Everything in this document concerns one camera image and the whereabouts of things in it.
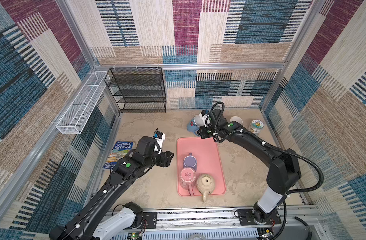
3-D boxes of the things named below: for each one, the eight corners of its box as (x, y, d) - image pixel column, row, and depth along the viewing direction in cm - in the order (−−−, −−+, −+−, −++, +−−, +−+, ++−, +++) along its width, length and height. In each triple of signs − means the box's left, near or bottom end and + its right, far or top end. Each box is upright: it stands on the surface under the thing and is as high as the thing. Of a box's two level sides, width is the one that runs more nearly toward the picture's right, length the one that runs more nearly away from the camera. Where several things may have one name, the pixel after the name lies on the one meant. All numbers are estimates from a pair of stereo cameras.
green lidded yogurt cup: (247, 136, 110) (252, 126, 101) (247, 128, 115) (252, 118, 106) (257, 139, 109) (263, 129, 100) (257, 130, 113) (263, 120, 104)
